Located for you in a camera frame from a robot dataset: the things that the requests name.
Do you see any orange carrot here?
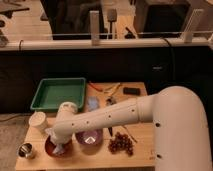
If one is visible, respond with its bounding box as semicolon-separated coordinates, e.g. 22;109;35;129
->
88;82;103;92

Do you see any wooden stick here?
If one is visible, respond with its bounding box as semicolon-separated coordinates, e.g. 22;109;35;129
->
122;126;138;143

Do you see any bunch of red grapes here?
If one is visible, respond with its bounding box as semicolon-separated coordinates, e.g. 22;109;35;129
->
108;132;133;156

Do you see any light blue towel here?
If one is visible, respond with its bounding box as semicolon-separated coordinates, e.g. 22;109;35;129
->
52;144;65;155

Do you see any purple bowl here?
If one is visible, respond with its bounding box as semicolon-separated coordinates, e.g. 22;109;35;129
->
75;129;103;146

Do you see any black rectangular block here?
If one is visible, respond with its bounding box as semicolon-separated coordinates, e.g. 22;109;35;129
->
123;87;141;95

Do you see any blue sponge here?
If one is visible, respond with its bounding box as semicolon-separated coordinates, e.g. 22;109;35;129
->
87;97;99;111

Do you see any green plastic tray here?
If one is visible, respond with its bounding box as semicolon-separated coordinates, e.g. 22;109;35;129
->
30;77;86;112

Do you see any small metal cup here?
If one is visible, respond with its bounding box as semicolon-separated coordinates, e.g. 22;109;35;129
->
18;143;36;159

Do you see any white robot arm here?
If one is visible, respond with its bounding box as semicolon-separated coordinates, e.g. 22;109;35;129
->
51;86;213;171

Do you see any white paper cup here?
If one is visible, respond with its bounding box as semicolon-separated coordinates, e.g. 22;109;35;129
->
28;112;48;132

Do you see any yellow banana peel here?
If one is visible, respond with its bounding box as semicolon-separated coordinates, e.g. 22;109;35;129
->
104;83;121;97

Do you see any red bowl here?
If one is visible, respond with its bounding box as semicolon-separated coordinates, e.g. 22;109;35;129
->
45;138;73;158

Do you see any small dark tool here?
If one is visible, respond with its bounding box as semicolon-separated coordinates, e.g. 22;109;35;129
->
106;97;117;106

